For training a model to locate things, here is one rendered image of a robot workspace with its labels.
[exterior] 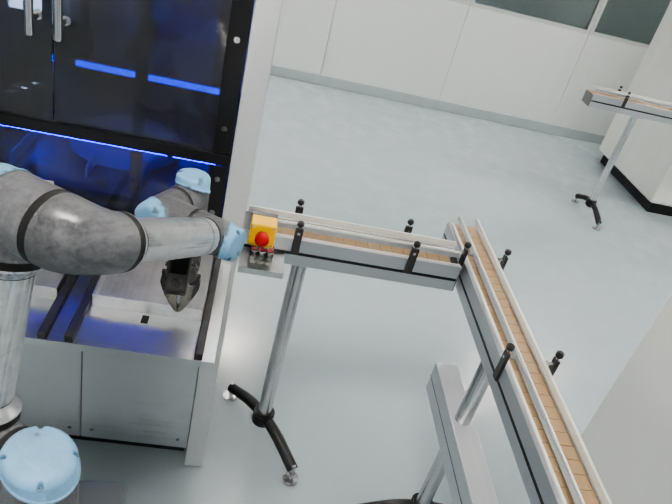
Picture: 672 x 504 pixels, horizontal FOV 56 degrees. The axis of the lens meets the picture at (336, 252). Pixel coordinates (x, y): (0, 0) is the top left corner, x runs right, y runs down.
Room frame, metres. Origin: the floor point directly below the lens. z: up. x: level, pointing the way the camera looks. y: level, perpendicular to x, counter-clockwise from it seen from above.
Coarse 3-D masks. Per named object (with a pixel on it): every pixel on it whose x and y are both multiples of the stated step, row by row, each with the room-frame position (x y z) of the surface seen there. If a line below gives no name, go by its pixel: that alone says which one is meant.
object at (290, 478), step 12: (228, 396) 1.81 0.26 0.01; (240, 396) 1.74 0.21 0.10; (252, 396) 1.73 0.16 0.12; (252, 408) 1.68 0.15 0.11; (252, 420) 1.64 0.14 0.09; (264, 420) 1.63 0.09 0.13; (276, 432) 1.59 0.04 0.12; (276, 444) 1.56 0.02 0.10; (288, 456) 1.53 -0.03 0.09; (288, 468) 1.50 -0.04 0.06; (288, 480) 1.49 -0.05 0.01
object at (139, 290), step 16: (208, 256) 1.47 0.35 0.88; (128, 272) 1.30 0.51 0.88; (144, 272) 1.32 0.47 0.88; (160, 272) 1.34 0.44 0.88; (208, 272) 1.39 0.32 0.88; (96, 288) 1.17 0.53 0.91; (112, 288) 1.22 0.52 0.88; (128, 288) 1.24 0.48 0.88; (144, 288) 1.25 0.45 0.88; (160, 288) 1.27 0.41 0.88; (96, 304) 1.14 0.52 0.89; (112, 304) 1.15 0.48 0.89; (128, 304) 1.16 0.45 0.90; (144, 304) 1.17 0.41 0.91; (160, 304) 1.17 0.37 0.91; (192, 304) 1.24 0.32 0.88
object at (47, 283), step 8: (40, 272) 1.21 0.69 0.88; (48, 272) 1.22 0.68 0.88; (40, 280) 1.18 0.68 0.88; (48, 280) 1.19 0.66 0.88; (56, 280) 1.19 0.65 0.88; (64, 280) 1.19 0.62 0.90; (40, 288) 1.12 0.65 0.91; (48, 288) 1.13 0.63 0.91; (56, 288) 1.13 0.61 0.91; (40, 296) 1.12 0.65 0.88; (48, 296) 1.13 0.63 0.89; (56, 296) 1.13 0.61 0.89
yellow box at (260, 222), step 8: (256, 216) 1.50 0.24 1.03; (264, 216) 1.51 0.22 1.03; (272, 216) 1.52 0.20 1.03; (256, 224) 1.46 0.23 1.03; (264, 224) 1.47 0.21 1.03; (272, 224) 1.48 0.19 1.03; (256, 232) 1.46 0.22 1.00; (272, 232) 1.47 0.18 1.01; (248, 240) 1.46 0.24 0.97; (272, 240) 1.47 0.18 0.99
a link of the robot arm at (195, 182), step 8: (184, 168) 1.21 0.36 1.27; (192, 168) 1.22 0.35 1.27; (176, 176) 1.18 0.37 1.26; (184, 176) 1.17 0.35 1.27; (192, 176) 1.18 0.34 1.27; (200, 176) 1.19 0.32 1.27; (208, 176) 1.21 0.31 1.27; (176, 184) 1.17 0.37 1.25; (184, 184) 1.16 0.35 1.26; (192, 184) 1.16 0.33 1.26; (200, 184) 1.17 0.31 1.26; (208, 184) 1.19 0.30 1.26; (192, 192) 1.16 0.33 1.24; (200, 192) 1.17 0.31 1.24; (208, 192) 1.19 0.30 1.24; (192, 200) 1.15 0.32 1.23; (200, 200) 1.17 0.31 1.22; (208, 200) 1.20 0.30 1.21; (200, 208) 1.17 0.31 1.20
